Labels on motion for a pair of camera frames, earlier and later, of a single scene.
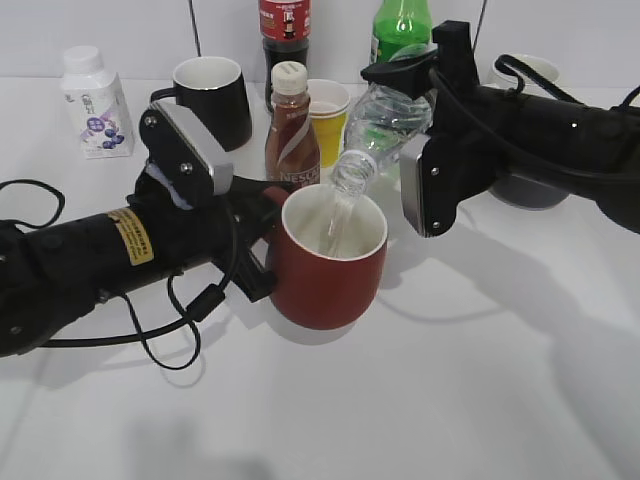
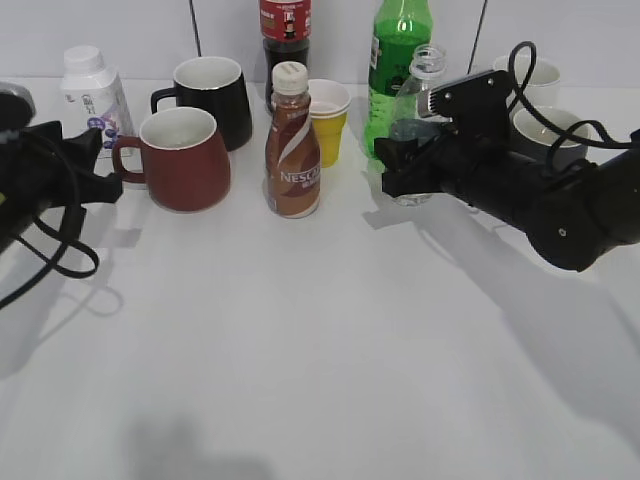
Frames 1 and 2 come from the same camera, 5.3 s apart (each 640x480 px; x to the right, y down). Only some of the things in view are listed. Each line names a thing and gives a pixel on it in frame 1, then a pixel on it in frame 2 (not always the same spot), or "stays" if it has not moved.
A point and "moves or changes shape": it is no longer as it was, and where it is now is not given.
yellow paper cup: (330, 129) stays
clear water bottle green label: (380, 122) moves or changes shape
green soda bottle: (401, 28) stays
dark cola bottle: (285, 27) stays
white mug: (538, 65) stays
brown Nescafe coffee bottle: (292, 154) stays
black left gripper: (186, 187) -> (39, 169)
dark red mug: (327, 246) moves or changes shape
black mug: (210, 92) stays
